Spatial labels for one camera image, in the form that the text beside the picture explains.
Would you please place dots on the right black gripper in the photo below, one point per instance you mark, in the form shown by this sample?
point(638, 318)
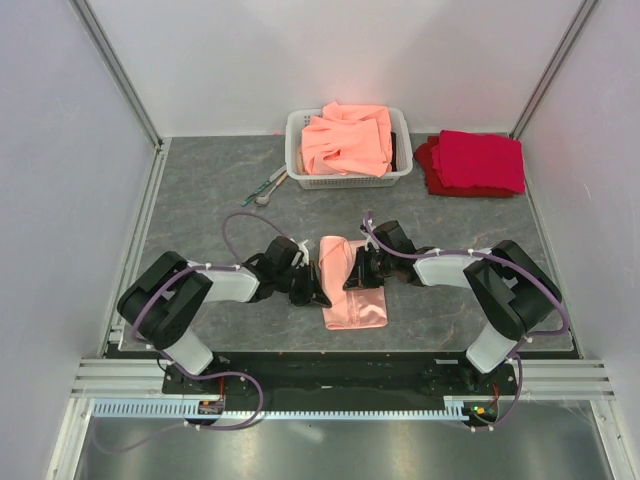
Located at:
point(359, 277)

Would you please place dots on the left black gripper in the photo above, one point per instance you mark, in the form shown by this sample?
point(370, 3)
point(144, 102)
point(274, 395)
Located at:
point(312, 292)

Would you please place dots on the light pink satin napkin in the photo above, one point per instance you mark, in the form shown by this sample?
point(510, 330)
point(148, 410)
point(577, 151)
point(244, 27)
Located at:
point(353, 309)

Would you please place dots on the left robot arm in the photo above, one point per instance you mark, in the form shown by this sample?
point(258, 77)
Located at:
point(162, 303)

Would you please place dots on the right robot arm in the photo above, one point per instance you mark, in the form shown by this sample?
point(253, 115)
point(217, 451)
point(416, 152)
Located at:
point(512, 291)

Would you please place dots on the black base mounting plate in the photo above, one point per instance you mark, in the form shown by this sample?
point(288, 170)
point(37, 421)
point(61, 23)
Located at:
point(432, 374)

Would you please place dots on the dark item in basket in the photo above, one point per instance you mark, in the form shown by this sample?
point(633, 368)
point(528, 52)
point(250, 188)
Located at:
point(394, 152)

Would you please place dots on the wooden utensil in basket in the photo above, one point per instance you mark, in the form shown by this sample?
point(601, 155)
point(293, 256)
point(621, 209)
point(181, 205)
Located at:
point(300, 162)

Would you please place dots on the salmon pink cloth pile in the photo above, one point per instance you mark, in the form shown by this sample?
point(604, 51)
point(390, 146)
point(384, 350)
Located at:
point(348, 139)

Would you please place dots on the red folded cloth stack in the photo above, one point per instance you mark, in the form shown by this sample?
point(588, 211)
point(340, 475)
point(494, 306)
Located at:
point(466, 165)

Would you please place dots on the white plastic basket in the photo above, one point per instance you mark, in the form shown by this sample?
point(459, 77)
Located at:
point(299, 119)

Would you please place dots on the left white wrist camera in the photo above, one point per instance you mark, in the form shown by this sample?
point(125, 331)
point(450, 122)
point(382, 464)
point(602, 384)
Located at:
point(302, 257)

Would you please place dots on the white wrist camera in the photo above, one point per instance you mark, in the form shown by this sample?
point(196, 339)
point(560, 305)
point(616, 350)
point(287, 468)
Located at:
point(302, 257)
point(370, 241)

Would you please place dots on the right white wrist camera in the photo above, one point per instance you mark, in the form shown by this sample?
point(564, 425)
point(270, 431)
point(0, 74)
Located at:
point(370, 241)

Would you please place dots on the green handled knife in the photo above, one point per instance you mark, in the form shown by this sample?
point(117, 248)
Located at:
point(272, 178)

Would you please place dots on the white slotted cable duct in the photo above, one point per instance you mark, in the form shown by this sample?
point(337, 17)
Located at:
point(197, 410)

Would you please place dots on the right aluminium frame post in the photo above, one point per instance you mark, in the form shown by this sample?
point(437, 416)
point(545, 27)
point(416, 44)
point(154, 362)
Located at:
point(568, 41)

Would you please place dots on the aluminium frame post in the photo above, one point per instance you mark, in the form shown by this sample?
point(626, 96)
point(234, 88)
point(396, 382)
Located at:
point(99, 38)
point(568, 41)

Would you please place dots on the left aluminium frame post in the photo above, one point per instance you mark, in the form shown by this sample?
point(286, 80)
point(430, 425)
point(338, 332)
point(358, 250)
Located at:
point(99, 38)

